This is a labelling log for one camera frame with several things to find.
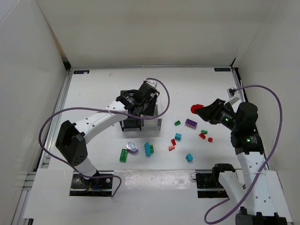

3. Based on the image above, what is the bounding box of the purple cable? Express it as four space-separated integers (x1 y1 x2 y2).
203 84 284 225
38 77 171 197

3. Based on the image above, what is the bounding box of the purple round lotus lego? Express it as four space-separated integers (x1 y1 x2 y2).
126 142 138 154

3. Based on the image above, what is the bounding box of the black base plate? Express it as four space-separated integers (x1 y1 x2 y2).
69 171 113 197
190 170 228 199

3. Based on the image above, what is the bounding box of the purple rectangular lego brick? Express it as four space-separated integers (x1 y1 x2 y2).
185 119 198 129

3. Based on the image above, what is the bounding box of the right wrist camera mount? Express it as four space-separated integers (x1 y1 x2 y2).
225 87 241 106

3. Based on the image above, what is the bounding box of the cyan long lego brick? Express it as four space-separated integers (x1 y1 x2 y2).
144 142 151 157

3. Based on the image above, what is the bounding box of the small green sloped lego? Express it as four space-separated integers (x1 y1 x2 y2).
174 120 181 126

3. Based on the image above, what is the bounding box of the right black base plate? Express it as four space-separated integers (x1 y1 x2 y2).
190 170 228 199

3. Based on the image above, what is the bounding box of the cyan small lego brick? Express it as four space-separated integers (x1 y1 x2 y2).
174 133 182 141

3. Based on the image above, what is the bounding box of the red sloped lego brick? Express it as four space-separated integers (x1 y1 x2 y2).
199 133 206 139

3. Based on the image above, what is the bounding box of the black slotted container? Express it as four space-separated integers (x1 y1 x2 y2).
119 90 142 131

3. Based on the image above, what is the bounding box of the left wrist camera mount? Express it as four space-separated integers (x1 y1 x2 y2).
143 79 158 89

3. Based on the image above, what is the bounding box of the white slotted container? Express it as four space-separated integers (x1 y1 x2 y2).
141 96 162 131

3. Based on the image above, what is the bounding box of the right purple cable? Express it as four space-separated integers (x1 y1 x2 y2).
203 84 284 225

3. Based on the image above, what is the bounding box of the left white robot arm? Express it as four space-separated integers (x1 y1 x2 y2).
55 80 159 187

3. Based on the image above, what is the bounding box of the green lego under cyan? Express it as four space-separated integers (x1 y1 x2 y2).
150 145 154 154

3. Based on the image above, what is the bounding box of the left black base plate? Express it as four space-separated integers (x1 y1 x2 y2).
69 171 113 197

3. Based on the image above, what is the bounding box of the red curved lego upper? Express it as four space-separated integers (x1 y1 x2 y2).
171 139 176 146

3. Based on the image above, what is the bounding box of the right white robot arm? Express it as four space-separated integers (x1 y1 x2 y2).
191 99 287 225

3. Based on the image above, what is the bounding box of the green flat lego plate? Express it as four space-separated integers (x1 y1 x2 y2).
120 149 128 163

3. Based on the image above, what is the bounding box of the cyan lego brick lower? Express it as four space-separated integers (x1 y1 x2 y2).
186 153 193 162

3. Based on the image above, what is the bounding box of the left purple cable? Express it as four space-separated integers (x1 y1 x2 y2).
38 77 171 197

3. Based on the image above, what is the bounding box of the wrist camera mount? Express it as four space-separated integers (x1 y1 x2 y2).
143 79 158 89
225 87 241 106

